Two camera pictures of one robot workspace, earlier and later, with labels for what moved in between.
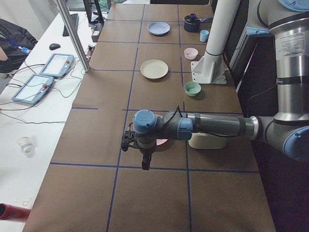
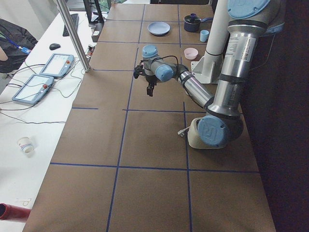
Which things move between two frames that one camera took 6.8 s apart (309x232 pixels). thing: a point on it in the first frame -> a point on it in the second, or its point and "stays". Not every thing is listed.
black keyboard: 75,19 stays
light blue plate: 159,28 stays
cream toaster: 202,140 stays
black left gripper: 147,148 -> 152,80
